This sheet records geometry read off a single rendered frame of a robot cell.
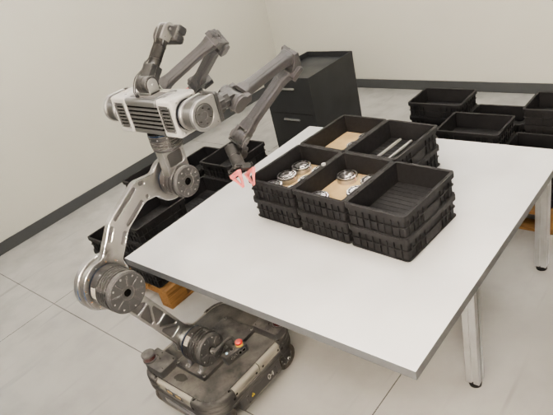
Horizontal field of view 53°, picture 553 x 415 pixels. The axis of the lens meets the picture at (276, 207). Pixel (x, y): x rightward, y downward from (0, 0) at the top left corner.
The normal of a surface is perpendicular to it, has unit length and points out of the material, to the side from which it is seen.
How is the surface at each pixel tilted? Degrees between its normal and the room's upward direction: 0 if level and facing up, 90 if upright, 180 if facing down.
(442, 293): 0
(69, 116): 90
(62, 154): 90
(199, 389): 0
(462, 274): 0
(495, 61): 90
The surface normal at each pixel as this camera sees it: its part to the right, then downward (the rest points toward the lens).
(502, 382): -0.22, -0.85
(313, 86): 0.76, 0.17
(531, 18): -0.62, 0.51
